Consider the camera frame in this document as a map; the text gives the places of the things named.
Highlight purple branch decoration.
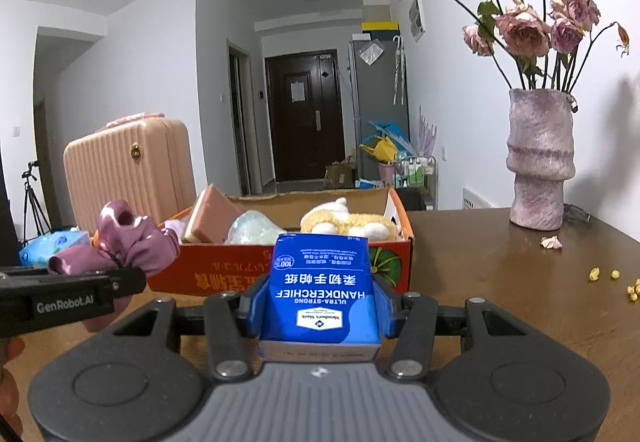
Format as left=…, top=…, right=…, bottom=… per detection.
left=417, top=105, right=441, bottom=158

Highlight pink layered sponge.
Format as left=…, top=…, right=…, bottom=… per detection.
left=182, top=183, right=246, bottom=244

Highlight pink textured vase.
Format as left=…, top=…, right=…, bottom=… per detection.
left=506, top=88, right=576, bottom=230

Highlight scattered yellow crumbs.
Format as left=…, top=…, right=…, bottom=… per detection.
left=587, top=267, right=640, bottom=303

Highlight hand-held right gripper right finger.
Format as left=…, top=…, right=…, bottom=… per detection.
left=371, top=278, right=537, bottom=381

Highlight pink ribbed suitcase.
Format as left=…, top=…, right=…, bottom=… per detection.
left=63, top=113, right=197, bottom=236

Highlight grey refrigerator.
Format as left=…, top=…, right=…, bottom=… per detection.
left=348, top=38, right=410, bottom=183

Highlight blue handkerchief pack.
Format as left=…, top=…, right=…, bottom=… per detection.
left=258, top=233, right=384, bottom=363

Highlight orange cardboard box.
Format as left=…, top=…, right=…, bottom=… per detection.
left=145, top=187, right=415, bottom=298

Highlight white folded umbrella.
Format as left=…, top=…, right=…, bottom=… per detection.
left=392, top=35, right=407, bottom=106

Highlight black tripod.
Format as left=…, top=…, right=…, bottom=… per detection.
left=20, top=161, right=51, bottom=243

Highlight person's left hand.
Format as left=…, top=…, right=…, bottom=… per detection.
left=0, top=336, right=26, bottom=439

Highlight brown cardboard box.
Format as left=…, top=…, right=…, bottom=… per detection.
left=324, top=162, right=357, bottom=189

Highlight purple satin scrunchie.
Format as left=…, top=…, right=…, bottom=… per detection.
left=47, top=199, right=182, bottom=281

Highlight white radiator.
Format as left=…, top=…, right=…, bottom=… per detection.
left=462, top=188, right=494, bottom=211

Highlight grey interior doorway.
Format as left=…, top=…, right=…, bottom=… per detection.
left=227, top=40, right=254, bottom=196

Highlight dark brown door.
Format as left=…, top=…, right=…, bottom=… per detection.
left=265, top=50, right=346, bottom=183

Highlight blue tissue pack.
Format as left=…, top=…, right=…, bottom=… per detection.
left=19, top=230, right=94, bottom=268

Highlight clear plastic bag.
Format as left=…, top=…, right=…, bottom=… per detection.
left=226, top=210, right=286, bottom=246

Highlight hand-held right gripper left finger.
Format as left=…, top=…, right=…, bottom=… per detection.
left=113, top=273, right=272, bottom=381

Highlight white electrical panel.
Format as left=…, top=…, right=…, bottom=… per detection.
left=408, top=0, right=427, bottom=42

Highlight black flat panel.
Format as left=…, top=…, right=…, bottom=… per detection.
left=0, top=142, right=22, bottom=244

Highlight black eyeglasses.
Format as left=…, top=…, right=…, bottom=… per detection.
left=564, top=203, right=594, bottom=226

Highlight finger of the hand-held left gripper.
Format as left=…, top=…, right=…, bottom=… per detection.
left=0, top=266, right=147, bottom=297

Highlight white cart with bottles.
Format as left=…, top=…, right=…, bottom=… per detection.
left=395, top=157, right=439, bottom=211

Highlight dried pink roses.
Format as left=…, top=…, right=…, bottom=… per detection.
left=382, top=0, right=634, bottom=93

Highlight yellow and white plush toy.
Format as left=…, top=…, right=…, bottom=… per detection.
left=300, top=197, right=401, bottom=241

